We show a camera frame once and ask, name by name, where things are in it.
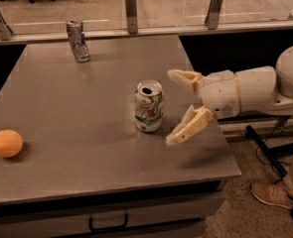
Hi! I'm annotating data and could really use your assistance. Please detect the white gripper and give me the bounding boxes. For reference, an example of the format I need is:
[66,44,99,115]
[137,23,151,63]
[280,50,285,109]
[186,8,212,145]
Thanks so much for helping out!
[166,69,240,146]

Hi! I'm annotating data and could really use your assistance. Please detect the clear glass barrier panel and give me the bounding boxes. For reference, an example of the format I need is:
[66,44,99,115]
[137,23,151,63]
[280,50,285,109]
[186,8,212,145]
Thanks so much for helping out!
[0,0,293,34]

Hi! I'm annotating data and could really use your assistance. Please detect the black drawer handle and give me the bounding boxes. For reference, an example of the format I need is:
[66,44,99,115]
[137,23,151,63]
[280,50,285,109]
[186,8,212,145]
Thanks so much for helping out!
[88,213,129,234]

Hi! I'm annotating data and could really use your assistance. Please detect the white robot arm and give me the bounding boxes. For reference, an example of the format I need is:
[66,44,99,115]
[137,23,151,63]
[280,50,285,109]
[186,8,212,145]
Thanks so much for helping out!
[166,47,293,146]

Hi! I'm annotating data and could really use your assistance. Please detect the right metal bracket post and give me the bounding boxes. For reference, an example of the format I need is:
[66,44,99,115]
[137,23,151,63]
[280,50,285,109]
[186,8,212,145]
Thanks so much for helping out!
[205,0,223,30]

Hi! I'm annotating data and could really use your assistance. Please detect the black bar on floor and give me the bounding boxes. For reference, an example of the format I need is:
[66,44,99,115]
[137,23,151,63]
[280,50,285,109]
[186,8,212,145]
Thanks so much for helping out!
[245,125,287,178]

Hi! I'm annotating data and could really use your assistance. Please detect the black cable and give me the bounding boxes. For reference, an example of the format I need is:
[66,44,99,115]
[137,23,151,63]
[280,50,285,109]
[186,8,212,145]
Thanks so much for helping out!
[254,116,291,167]

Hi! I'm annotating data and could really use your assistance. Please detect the crushed silver blue can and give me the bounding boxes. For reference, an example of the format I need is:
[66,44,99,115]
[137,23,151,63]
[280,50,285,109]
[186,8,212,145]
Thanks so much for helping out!
[66,20,90,62]

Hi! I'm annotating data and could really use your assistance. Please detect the middle metal bracket post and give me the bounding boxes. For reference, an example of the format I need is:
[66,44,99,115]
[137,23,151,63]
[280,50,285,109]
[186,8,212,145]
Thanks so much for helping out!
[125,0,138,34]

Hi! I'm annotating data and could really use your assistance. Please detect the orange fruit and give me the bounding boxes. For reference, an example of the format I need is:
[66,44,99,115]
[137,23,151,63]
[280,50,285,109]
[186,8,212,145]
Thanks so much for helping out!
[0,130,23,158]

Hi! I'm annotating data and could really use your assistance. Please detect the grey drawer front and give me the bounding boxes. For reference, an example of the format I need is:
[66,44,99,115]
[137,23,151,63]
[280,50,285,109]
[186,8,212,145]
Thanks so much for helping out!
[0,191,224,238]

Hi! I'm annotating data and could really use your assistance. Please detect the brown shoe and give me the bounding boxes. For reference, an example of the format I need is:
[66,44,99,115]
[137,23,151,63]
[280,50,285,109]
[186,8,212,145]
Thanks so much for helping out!
[250,181,293,209]

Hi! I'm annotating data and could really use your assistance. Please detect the white green 7up can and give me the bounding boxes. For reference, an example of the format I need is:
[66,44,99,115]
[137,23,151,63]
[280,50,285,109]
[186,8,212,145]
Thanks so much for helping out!
[134,79,164,133]

